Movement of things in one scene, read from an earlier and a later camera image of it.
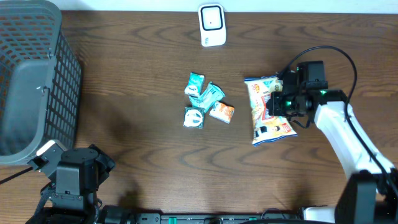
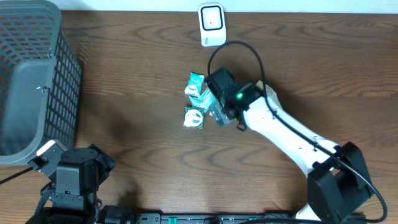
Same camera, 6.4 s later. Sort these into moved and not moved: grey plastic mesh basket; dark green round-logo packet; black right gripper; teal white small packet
Moved: black right gripper
Not moved: dark green round-logo packet; grey plastic mesh basket; teal white small packet
